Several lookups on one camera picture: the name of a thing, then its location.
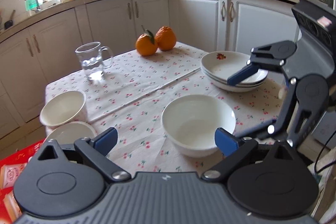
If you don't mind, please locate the white floral bowl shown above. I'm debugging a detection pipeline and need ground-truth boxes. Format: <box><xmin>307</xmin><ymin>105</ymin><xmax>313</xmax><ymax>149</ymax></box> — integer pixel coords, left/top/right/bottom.
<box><xmin>45</xmin><ymin>121</ymin><xmax>97</xmax><ymax>145</ymax></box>
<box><xmin>39</xmin><ymin>90</ymin><xmax>88</xmax><ymax>128</ymax></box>

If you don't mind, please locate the red milk tea carton box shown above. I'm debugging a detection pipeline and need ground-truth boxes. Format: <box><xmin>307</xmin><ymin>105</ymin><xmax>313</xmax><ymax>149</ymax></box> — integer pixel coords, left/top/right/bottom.
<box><xmin>0</xmin><ymin>139</ymin><xmax>45</xmax><ymax>224</ymax></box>

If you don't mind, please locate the glass mug with water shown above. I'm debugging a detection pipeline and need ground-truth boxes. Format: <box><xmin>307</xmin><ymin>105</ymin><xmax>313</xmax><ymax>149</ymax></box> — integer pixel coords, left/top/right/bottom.
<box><xmin>75</xmin><ymin>42</ymin><xmax>113</xmax><ymax>81</ymax></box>

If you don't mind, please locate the cherry print tablecloth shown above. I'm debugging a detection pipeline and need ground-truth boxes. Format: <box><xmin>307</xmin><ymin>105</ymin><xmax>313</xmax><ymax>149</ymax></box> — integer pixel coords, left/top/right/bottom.
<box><xmin>46</xmin><ymin>43</ymin><xmax>282</xmax><ymax>173</ymax></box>

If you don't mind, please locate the orange with green leaf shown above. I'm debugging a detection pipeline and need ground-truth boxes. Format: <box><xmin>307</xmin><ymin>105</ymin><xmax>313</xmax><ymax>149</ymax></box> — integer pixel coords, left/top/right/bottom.
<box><xmin>135</xmin><ymin>26</ymin><xmax>158</xmax><ymax>57</ymax></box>

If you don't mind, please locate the bumpy orange without leaf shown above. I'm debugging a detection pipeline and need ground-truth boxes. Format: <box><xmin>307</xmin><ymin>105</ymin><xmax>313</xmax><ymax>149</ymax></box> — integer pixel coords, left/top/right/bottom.
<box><xmin>154</xmin><ymin>26</ymin><xmax>177</xmax><ymax>51</ymax></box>

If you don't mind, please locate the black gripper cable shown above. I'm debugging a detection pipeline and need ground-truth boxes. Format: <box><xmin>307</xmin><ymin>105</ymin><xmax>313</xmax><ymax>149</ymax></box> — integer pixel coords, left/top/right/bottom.
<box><xmin>313</xmin><ymin>129</ymin><xmax>336</xmax><ymax>175</ymax></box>

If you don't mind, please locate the small white fruit plate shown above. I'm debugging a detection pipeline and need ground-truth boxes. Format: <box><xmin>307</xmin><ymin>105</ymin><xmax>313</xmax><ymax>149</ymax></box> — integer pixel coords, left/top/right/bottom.
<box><xmin>200</xmin><ymin>50</ymin><xmax>269</xmax><ymax>84</ymax></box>

